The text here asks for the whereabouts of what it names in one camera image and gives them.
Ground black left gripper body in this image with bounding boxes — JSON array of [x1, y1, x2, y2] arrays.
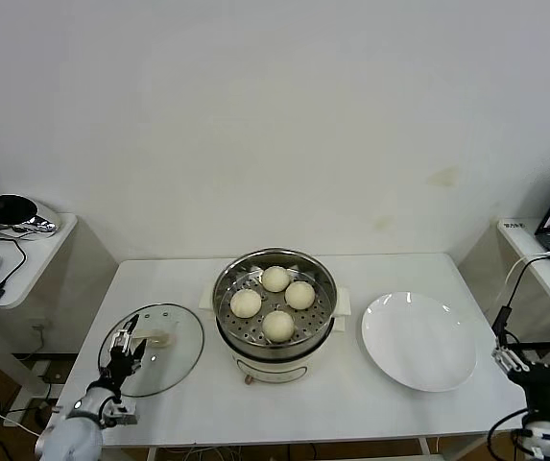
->
[[103, 347, 143, 386]]

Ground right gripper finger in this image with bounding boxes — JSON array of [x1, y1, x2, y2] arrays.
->
[[490, 335, 532, 376]]

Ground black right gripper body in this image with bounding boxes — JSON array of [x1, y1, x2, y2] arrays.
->
[[509, 361, 550, 425]]

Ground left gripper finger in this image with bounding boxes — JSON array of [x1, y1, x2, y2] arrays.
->
[[131, 339, 146, 373], [110, 313, 141, 354]]

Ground round glass pot lid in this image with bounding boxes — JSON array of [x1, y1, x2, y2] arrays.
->
[[97, 301, 206, 398]]

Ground white steamed baozi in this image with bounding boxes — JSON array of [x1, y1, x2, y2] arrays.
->
[[284, 280, 317, 311], [260, 265, 291, 293], [229, 288, 263, 320], [261, 309, 297, 343]]

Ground perforated steel steamer basket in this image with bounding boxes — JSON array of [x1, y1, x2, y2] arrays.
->
[[212, 247, 341, 360]]

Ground white round plate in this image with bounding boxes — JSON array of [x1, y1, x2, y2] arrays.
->
[[361, 291, 479, 394]]

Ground white side table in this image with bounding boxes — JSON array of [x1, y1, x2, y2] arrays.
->
[[0, 210, 120, 428], [459, 218, 550, 414]]

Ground cream electric cooker pot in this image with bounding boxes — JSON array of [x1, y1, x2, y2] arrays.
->
[[200, 282, 353, 386]]

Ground chrome and black headset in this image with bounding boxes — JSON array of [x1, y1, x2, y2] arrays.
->
[[0, 192, 60, 238]]

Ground black charger cable with adapter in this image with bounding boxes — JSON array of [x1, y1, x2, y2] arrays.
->
[[491, 252, 550, 348]]

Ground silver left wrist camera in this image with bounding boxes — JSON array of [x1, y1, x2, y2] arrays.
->
[[103, 400, 138, 427]]

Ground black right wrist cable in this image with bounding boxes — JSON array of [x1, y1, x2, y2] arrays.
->
[[487, 409, 528, 461]]

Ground white cable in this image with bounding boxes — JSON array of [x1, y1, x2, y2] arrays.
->
[[503, 254, 550, 308]]

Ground black hub cable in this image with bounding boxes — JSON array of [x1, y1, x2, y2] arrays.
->
[[0, 231, 29, 294]]

